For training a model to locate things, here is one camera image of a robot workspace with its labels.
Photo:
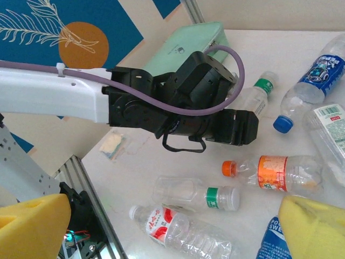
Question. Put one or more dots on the right gripper yellow-padded left finger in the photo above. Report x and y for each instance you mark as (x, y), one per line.
(32, 229)

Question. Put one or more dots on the yellow-padded finger of the left gripper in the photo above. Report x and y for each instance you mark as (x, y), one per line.
(246, 128)

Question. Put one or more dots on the right gripper yellow-padded right finger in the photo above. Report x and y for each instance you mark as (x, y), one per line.
(315, 232)

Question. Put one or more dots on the blue Pocari Sweat bottle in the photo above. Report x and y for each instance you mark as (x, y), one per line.
(272, 240)

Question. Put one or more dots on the clear bottle green neck label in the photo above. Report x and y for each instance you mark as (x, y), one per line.
(213, 197)
(265, 86)

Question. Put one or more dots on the orange label orange cap bottle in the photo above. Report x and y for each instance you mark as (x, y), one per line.
(272, 172)

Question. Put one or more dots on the clear bottle green white label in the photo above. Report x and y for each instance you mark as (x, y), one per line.
(331, 126)

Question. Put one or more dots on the blue Pepsi bottle white graphic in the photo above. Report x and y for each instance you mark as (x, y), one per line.
(320, 75)

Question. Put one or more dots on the clear bottle red white label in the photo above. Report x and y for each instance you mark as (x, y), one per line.
(161, 224)

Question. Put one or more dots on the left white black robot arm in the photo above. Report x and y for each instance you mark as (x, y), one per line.
(54, 91)

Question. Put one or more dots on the small clear packet cream contents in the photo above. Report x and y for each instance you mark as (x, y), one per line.
(111, 144)

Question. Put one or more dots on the small circuit board green light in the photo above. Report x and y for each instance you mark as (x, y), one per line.
(72, 238)

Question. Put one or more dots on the mint green zip pouch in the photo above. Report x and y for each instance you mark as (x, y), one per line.
(175, 46)

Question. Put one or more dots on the grey perforated metal bracket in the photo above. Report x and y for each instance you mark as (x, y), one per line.
(21, 162)

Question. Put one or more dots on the long aluminium base rail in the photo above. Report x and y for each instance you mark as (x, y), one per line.
(78, 168)

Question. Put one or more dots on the aluminium frame post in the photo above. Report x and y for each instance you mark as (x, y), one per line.
(194, 10)

